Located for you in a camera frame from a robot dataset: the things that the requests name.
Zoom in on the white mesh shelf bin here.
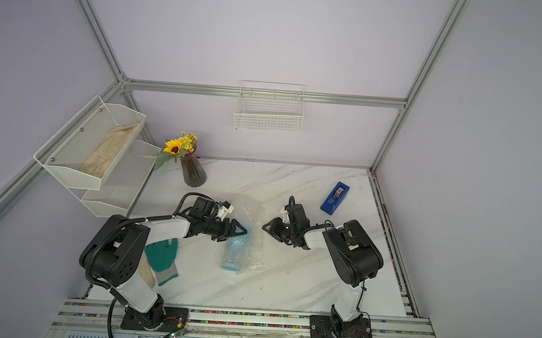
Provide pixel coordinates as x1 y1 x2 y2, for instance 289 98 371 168
34 96 146 191
81 139 160 218

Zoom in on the blue tape dispenser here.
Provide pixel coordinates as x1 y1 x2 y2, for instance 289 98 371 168
320 182 350 215

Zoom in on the dark ribbed vase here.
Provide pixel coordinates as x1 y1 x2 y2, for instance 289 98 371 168
180 144 207 188

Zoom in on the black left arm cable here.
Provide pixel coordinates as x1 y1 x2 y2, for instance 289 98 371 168
78 184 216 338

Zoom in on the clear bubble wrap sheet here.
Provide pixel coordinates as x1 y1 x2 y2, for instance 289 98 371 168
220 195 265 274

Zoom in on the white mesh lower shelf bin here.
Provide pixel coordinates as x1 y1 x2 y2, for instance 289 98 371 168
81 139 160 218

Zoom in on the aluminium frame post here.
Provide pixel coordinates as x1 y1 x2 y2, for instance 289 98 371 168
369 0 471 178

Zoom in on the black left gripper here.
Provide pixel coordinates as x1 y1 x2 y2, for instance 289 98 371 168
201 216 247 245

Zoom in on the yellow sunflower bouquet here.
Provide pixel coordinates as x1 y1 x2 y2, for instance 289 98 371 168
154 132 198 170

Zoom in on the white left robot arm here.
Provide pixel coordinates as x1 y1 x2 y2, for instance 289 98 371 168
79 192 248 314

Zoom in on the beige glove on table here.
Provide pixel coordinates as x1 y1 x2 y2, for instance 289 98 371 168
138 253 156 288

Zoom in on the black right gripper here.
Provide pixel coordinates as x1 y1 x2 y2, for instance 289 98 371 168
261 216 298 243

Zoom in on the beige glove in bin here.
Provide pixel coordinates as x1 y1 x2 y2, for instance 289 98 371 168
79 123 139 179

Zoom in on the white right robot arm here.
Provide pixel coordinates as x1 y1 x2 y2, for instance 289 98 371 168
261 196 384 323

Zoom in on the blue wine glass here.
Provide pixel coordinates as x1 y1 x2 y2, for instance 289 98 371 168
221 224 251 273

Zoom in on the pink tape roll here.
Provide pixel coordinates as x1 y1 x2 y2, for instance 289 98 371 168
334 187 344 199

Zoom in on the green glove on table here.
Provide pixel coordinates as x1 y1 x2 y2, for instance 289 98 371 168
144 238 179 286

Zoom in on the white mesh upper shelf bin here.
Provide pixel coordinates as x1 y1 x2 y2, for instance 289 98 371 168
34 96 146 191

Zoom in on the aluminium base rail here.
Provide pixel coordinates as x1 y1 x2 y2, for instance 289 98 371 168
44 299 436 338

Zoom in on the white wire wall basket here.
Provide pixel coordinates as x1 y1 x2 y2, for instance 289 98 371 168
234 80 306 133

